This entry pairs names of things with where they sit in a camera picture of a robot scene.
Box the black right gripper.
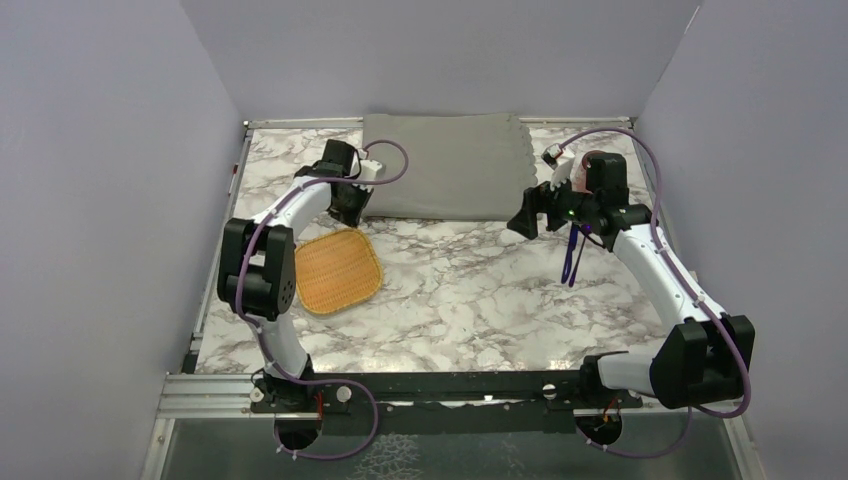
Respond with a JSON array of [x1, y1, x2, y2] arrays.
[[508, 168, 600, 239]]

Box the woven yellow wicker tray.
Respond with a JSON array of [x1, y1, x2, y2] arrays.
[[295, 228, 384, 315]]

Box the grey scalloped cloth placemat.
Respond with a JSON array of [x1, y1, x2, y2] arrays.
[[363, 113, 537, 221]]

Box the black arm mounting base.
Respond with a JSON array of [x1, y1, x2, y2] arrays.
[[249, 370, 642, 436]]

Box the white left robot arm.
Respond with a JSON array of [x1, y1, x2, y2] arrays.
[[216, 140, 388, 411]]

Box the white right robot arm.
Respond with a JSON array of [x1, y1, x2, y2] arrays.
[[507, 148, 755, 409]]

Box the purple iridescent knife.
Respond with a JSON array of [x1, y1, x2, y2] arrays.
[[561, 223, 579, 286]]

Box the purple iridescent spoon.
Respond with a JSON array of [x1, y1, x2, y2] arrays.
[[567, 225, 591, 287]]

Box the pink patterned cup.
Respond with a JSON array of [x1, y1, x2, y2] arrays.
[[552, 148, 593, 193]]

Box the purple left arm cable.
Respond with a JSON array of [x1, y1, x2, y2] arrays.
[[235, 139, 410, 462]]

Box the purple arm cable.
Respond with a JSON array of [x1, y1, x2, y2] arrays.
[[235, 139, 410, 462], [553, 127, 754, 460]]

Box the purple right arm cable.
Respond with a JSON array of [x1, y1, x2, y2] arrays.
[[553, 127, 754, 460]]

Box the aluminium table frame rail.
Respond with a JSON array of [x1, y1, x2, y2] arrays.
[[139, 372, 266, 480]]

